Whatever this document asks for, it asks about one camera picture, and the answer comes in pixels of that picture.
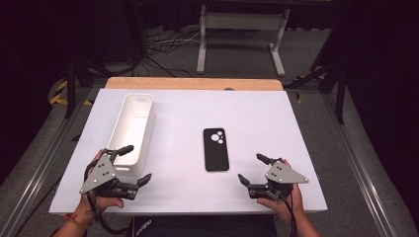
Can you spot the black curtain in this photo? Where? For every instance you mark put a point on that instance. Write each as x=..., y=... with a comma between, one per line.
x=388, y=82
x=26, y=65

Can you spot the white plastic bin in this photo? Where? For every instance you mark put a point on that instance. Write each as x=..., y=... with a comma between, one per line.
x=131, y=131

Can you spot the metal floor rail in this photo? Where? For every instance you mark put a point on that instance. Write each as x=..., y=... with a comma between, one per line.
x=36, y=184
x=362, y=174

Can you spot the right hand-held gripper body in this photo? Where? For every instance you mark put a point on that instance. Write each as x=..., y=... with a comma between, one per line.
x=283, y=174

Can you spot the person's left hand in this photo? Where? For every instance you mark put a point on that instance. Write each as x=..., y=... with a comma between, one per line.
x=99, y=202

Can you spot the person's right hand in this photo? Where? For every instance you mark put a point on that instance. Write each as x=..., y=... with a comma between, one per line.
x=286, y=207

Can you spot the yellow and black floor tape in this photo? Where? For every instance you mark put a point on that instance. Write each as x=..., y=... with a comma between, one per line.
x=59, y=98

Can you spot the black tripod stand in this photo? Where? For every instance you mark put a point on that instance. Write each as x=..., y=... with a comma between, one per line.
x=340, y=98
x=70, y=89

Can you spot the white metal stand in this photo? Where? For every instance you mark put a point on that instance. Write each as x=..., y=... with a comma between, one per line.
x=243, y=21

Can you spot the black phone case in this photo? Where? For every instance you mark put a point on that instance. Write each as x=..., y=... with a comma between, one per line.
x=215, y=158

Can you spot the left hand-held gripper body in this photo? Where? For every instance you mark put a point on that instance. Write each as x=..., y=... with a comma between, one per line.
x=100, y=173

